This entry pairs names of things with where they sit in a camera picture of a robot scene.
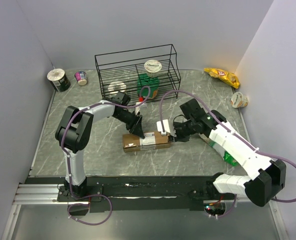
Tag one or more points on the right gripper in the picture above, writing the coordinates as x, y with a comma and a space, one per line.
178, 137

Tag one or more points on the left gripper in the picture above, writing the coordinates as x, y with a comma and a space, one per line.
137, 128

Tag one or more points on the brown cardboard express box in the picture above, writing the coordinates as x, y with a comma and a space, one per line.
151, 141

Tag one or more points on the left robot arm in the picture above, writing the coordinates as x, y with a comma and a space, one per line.
74, 130

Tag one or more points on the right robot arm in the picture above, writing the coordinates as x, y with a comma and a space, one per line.
264, 177

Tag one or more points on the green cassava chips bag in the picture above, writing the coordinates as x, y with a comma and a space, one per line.
227, 157

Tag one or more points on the Chobani yogurt cup right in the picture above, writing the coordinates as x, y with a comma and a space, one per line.
238, 100

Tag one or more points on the Chobani yogurt cup in rack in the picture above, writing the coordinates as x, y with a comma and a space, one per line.
152, 68

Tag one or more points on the yellow Lays chips bag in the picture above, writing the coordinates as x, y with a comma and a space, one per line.
227, 77

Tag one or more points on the purple yogurt cup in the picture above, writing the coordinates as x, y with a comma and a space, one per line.
81, 78

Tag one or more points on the black can white lid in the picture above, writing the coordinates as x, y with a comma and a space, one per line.
58, 79

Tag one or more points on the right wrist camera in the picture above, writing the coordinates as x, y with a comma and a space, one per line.
166, 127

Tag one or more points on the black wire rack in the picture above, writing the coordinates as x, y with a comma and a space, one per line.
127, 65

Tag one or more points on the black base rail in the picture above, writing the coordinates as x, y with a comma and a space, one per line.
126, 193

